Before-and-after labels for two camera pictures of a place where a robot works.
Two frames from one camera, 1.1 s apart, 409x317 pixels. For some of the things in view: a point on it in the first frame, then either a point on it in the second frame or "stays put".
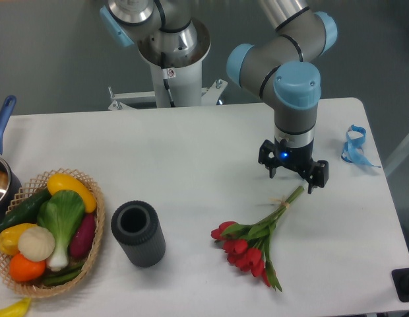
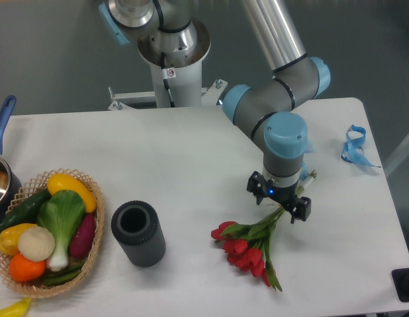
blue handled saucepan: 7,187 stays put
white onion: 36,244 stays put
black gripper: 315,173 → 285,197
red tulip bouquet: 247,246 stays put
